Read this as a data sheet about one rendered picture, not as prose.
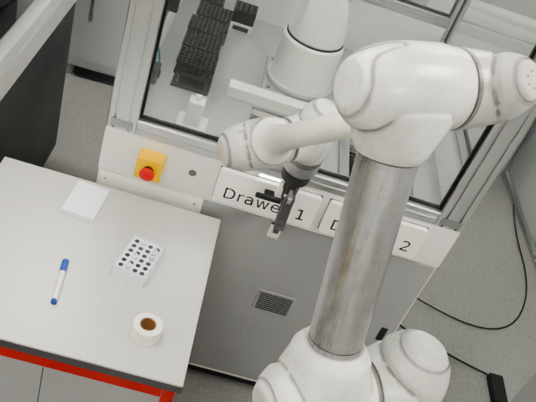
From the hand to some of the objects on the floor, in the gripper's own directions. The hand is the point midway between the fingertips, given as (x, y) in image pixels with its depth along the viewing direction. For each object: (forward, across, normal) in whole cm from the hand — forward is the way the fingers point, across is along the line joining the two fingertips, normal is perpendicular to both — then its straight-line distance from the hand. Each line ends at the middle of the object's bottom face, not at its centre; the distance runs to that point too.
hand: (276, 214), depth 191 cm
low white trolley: (+84, -39, +44) cm, 102 cm away
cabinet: (+100, +37, -2) cm, 107 cm away
